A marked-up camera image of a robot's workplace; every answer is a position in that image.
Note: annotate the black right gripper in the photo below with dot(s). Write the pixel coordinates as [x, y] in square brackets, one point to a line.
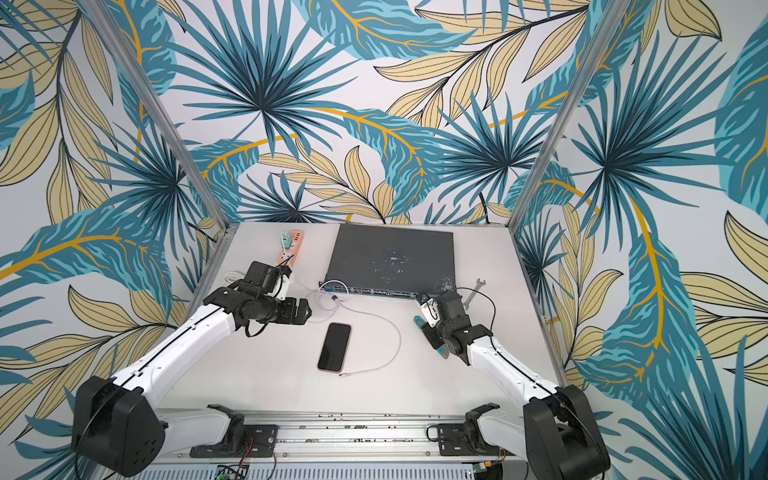
[442, 327]

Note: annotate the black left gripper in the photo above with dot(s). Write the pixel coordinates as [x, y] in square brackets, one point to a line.
[289, 315]

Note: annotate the black smartphone pink case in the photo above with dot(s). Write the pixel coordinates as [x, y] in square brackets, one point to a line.
[334, 348]

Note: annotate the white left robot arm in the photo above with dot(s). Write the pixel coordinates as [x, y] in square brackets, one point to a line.
[116, 423]

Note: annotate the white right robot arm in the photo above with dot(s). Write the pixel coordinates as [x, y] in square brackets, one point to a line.
[557, 436]

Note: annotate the mint green charger plug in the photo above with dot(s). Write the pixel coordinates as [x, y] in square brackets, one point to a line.
[287, 241]

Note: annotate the silver open-end wrench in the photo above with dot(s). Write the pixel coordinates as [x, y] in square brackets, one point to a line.
[474, 291]

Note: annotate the teal handled tool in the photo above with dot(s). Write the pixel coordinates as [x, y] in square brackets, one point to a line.
[432, 337]

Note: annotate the dark grey network switch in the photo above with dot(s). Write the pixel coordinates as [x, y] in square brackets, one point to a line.
[391, 262]

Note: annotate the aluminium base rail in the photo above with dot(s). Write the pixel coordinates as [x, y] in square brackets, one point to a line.
[349, 438]

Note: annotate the aluminium left corner post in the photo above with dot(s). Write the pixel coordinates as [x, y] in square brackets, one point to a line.
[107, 27]

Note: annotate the aluminium corner post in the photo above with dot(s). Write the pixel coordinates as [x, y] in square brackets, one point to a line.
[107, 27]
[608, 25]

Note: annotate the aluminium right corner post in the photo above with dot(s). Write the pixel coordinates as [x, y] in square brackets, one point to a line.
[608, 25]

